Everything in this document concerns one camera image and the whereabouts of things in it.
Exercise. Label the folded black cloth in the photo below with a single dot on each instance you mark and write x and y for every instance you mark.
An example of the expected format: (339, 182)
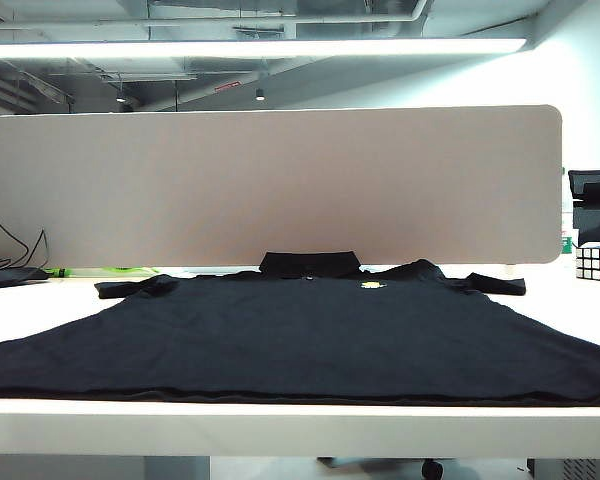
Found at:
(10, 277)

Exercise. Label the black mesh office chair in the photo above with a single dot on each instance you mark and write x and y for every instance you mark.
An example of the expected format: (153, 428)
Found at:
(595, 220)

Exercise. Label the grey computer tower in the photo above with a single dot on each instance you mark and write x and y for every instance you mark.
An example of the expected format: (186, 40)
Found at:
(575, 470)

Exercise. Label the Rubik's cube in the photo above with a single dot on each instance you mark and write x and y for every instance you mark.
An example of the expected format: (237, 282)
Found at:
(597, 261)

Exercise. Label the black chair base with caster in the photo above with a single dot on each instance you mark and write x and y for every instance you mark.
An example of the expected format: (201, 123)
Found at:
(432, 470)

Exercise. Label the plastic bottle with green label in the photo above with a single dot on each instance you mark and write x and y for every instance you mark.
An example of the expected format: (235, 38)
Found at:
(567, 244)

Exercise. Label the small ceiling spotlight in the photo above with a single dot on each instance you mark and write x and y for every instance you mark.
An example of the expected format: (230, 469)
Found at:
(260, 95)
(121, 97)

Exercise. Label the long ceiling light strip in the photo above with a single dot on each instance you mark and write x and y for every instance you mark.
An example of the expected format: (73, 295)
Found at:
(230, 48)

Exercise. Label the bright green strip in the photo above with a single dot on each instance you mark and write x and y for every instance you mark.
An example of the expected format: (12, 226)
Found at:
(62, 272)

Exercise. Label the beige desk divider panel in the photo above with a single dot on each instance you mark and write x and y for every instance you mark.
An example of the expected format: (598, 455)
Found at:
(280, 185)

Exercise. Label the black polo T-shirt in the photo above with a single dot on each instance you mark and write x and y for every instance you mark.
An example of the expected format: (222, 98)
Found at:
(300, 340)

